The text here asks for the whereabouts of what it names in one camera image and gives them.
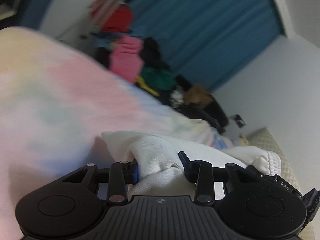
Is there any white drying rack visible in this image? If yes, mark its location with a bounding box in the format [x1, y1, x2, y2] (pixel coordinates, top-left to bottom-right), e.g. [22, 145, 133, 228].
[55, 0, 125, 40]

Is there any black bag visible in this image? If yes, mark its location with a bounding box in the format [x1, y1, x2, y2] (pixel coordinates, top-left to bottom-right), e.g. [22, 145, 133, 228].
[175, 101, 229, 134]

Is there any black garment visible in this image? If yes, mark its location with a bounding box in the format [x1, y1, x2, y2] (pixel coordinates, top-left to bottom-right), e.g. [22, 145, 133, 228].
[139, 37, 170, 72]

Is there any blue curtain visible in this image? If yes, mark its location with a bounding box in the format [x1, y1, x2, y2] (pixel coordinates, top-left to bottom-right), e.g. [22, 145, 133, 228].
[18, 0, 283, 89]

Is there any red garment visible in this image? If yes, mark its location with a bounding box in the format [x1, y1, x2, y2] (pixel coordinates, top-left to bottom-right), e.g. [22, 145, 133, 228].
[89, 0, 133, 33]

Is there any white knit garment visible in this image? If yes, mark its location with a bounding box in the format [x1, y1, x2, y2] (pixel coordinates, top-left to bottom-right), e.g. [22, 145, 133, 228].
[102, 131, 281, 197]

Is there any pastel tie-dye bed sheet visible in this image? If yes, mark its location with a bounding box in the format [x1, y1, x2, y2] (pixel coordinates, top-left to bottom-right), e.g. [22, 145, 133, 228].
[0, 26, 249, 240]

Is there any pink garment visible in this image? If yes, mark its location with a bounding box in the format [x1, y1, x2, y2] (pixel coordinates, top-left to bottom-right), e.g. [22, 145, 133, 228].
[109, 34, 144, 83]

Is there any green garment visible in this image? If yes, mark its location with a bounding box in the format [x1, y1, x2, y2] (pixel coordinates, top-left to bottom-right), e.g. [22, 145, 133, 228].
[140, 67, 176, 92]

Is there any beige quilted pillow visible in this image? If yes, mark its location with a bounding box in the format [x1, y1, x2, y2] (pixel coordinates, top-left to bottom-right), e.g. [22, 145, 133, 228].
[246, 127, 315, 240]

